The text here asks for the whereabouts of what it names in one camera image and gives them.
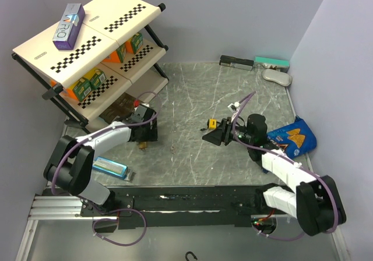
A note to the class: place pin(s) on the blue toothpaste box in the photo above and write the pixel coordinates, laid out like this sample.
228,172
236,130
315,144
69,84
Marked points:
112,168

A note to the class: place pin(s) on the brown foil pouch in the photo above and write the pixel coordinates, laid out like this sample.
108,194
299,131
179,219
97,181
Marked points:
121,107

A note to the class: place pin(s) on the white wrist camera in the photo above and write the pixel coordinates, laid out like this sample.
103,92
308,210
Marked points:
234,108
140,108

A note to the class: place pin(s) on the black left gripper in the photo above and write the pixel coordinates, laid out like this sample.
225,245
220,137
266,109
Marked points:
152,133

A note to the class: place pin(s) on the teal white box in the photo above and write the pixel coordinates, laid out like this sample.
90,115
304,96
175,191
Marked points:
269,63

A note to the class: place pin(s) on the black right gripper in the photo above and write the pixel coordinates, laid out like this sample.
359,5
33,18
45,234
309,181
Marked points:
218,136

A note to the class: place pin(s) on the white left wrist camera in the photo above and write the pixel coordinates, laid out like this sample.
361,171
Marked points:
140,108

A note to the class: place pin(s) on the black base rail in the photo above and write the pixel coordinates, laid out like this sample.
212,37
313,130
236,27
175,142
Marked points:
160,206

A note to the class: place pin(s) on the white checkered shelf rack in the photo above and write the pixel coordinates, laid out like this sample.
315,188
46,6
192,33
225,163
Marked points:
106,26

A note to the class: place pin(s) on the yellow padlock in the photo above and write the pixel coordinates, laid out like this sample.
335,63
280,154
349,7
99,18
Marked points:
212,124

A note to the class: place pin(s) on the brass padlock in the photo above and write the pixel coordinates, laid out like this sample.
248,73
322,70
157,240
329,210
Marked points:
142,145

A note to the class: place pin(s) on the black hook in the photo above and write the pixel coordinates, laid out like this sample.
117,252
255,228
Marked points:
190,254

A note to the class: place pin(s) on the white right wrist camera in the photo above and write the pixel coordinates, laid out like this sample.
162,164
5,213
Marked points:
234,108

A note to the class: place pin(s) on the black rectangular box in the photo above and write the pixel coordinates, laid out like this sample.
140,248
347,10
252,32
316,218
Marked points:
233,62

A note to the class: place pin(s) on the purple silver box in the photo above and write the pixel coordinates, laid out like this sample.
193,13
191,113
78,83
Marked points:
69,26

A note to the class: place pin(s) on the grey oval case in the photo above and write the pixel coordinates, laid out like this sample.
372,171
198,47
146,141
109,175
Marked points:
280,78

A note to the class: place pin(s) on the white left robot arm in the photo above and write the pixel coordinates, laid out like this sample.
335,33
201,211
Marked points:
69,168

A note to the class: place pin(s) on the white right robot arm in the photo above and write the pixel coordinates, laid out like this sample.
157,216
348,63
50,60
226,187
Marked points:
313,200

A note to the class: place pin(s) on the blue Doritos chip bag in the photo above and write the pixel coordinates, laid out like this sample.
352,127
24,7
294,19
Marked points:
294,139

